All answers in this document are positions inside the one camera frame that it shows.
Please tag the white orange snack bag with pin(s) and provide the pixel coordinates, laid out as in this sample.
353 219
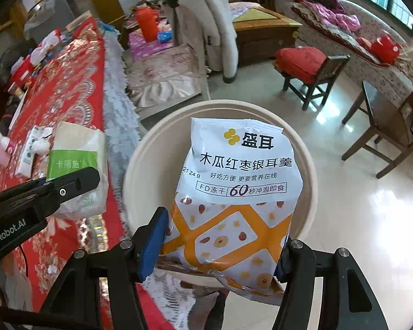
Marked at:
233 207

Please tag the white green long box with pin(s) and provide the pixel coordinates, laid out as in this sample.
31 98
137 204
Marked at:
25 161

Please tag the green white tissue pack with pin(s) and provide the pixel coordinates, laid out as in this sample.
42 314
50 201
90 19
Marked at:
76 147

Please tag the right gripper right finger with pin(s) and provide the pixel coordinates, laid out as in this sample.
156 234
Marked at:
283 269

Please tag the white supplement bottle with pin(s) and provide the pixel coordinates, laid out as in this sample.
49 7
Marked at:
7 144

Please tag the red thermos jug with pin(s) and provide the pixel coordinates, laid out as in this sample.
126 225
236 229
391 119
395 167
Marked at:
147 21

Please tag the grey fleece jacket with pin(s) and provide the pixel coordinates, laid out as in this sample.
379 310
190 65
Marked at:
218 33

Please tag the red floral tablecloth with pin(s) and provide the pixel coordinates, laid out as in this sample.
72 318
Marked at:
69 89

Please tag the operator left hand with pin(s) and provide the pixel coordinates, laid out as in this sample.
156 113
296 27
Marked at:
15 287

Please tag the beige round trash bin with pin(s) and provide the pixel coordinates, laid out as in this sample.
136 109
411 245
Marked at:
154 169

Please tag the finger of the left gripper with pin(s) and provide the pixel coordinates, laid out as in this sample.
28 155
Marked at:
64 188

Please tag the wooden coffee table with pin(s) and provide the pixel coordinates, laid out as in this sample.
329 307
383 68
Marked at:
261 32

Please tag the dark wooden stool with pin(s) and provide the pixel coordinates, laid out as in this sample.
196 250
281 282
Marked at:
386 122

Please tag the red cushioned wooden stool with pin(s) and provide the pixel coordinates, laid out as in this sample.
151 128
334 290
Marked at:
308 72

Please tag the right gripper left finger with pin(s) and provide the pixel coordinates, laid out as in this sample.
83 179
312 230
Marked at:
148 241

